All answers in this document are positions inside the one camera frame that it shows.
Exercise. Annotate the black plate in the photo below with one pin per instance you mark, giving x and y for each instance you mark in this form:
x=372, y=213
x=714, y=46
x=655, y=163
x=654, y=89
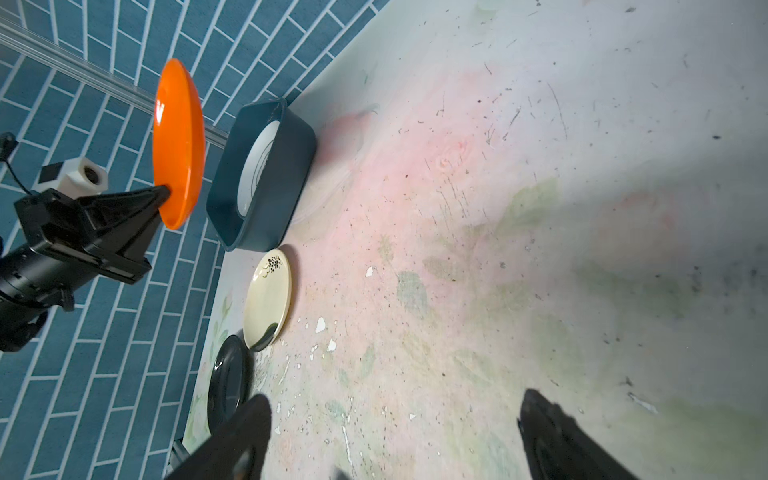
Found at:
x=230, y=381

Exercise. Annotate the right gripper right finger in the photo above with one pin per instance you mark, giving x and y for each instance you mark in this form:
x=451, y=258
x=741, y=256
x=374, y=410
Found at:
x=557, y=448

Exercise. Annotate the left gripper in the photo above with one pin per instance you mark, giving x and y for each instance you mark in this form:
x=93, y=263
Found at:
x=69, y=242

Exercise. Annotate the teal plastic bin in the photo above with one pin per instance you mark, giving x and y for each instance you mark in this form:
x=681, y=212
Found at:
x=280, y=185

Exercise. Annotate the cream yellow plate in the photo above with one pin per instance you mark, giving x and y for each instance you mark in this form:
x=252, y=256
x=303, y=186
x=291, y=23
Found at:
x=268, y=300

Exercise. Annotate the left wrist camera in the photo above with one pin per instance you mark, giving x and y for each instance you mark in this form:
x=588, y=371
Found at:
x=75, y=178

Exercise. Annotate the orange plate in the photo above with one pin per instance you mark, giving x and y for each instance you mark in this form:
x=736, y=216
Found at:
x=178, y=145

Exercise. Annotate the white plate cloud emblem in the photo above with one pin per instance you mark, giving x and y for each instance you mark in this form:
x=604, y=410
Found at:
x=254, y=165

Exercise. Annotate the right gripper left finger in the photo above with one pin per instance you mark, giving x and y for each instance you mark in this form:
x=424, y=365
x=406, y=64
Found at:
x=236, y=450

